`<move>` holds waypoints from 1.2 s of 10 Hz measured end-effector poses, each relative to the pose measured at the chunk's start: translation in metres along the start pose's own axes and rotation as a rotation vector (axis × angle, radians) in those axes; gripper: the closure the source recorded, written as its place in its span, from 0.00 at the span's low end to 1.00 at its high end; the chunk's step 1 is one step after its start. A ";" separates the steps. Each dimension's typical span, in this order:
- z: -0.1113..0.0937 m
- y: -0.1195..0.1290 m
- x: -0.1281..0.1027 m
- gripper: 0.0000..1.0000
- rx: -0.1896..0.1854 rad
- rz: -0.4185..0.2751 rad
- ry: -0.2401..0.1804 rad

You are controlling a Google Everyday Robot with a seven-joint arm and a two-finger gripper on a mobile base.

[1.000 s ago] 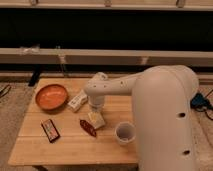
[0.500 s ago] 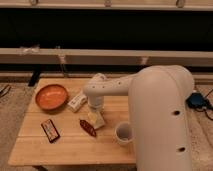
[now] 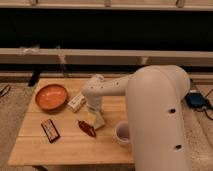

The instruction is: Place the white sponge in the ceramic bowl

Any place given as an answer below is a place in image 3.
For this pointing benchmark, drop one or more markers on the dark chocolate bar pack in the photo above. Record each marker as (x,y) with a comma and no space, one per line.
(50,130)

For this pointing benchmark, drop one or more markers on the dark red snack bag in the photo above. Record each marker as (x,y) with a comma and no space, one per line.
(88,129)

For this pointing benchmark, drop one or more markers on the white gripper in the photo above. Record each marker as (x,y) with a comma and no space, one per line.
(93,109)

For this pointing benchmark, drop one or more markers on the long grey shelf rail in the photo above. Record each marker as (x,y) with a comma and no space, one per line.
(104,57)

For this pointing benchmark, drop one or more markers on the blue box on floor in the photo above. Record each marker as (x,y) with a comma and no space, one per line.
(195,100)

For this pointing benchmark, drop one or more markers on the wooden table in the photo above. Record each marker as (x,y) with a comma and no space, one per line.
(73,147)

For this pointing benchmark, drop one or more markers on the orange ceramic bowl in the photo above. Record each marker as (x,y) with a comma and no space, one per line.
(51,97)

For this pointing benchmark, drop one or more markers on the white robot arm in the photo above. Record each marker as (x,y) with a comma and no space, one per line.
(153,103)

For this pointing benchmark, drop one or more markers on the white plastic cup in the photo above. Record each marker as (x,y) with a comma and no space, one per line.
(121,133)

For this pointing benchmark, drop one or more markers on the white snack packet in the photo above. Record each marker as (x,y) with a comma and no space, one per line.
(76,102)

